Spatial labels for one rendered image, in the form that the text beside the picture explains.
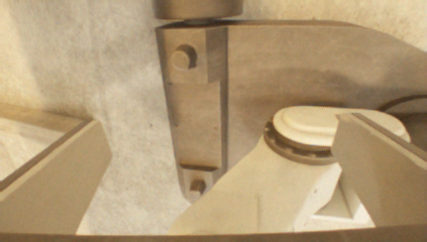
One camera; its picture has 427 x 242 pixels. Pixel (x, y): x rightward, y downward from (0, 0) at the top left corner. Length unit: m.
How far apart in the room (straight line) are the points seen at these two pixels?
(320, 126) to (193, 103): 0.27
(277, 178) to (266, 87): 0.22
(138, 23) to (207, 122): 0.37
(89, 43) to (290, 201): 0.74
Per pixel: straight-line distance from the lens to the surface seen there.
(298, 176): 0.33
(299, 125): 0.36
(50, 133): 1.00
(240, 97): 0.49
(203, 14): 0.43
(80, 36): 0.84
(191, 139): 0.54
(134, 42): 0.73
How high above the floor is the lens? 0.61
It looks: 58 degrees down
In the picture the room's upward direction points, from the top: 158 degrees counter-clockwise
